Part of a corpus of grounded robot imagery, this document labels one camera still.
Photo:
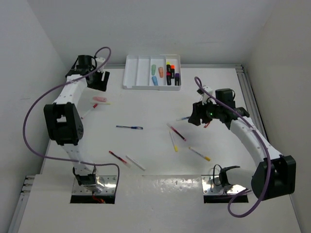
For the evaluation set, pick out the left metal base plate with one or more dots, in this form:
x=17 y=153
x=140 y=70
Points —
x=107 y=186

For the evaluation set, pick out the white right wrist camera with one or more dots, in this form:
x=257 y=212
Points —
x=205 y=95

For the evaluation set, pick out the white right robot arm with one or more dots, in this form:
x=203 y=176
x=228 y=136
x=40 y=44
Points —
x=275 y=173

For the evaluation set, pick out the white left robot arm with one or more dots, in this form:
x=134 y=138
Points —
x=64 y=124

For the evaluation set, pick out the red tip white pen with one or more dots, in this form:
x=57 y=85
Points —
x=90 y=110

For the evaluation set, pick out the metal base plate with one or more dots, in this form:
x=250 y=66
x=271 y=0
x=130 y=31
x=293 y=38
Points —
x=107 y=186
x=210 y=189

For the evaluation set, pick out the green eraser case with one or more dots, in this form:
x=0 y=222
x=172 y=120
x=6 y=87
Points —
x=153 y=69

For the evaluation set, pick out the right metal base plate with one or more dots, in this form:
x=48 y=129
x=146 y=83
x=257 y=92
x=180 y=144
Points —
x=210 y=189

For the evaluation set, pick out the dark red gel pen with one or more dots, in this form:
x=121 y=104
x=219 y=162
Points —
x=176 y=131

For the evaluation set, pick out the white marker pen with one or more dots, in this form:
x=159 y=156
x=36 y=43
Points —
x=135 y=163

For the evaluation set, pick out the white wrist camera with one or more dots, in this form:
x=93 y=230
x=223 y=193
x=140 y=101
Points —
x=205 y=95
x=99 y=61

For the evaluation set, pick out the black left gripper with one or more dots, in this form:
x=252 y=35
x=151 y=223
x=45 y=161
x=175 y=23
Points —
x=100 y=85

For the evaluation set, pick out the white divided organizer tray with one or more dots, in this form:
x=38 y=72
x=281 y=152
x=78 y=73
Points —
x=137 y=73

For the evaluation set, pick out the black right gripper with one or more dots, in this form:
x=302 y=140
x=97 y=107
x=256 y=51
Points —
x=198 y=113

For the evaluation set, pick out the pink cap black highlighter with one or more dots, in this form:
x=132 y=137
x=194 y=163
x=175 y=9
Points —
x=168 y=78

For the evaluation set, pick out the orange eraser case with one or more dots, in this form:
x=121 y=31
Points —
x=161 y=72

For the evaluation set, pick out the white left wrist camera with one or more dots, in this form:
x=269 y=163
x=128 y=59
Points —
x=99 y=61

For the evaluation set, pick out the purple cap black highlighter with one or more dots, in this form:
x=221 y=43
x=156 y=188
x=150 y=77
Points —
x=177 y=79

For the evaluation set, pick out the pink eraser case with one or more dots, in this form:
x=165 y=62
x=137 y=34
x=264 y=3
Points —
x=99 y=99

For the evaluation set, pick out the yellow cap black highlighter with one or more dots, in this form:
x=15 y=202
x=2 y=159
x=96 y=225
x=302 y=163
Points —
x=168 y=67

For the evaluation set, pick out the blue gel pen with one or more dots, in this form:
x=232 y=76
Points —
x=183 y=118

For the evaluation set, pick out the blue ballpoint pen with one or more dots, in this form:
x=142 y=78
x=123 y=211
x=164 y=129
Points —
x=130 y=127

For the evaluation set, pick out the orange cap highlighter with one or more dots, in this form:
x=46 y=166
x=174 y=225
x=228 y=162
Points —
x=172 y=70

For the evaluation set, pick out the blue eraser case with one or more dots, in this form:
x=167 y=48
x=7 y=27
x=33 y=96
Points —
x=154 y=80

